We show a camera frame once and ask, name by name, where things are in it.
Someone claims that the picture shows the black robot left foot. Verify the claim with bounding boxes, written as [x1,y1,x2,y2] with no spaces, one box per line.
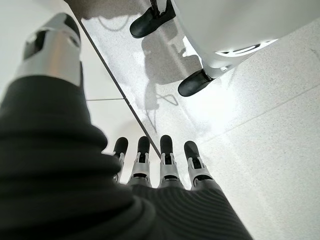
[177,69,216,98]

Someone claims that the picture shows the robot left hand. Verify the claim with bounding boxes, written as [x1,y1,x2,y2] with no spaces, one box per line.
[0,12,254,240]

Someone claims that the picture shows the white cabinet door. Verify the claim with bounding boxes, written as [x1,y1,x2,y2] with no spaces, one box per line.
[79,23,126,101]

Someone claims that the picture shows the black robot foot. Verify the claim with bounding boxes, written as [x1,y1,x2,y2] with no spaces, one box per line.
[177,69,216,98]
[129,0,177,39]

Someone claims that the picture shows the black robot right foot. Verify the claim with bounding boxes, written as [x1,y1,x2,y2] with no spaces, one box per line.
[129,0,177,39]

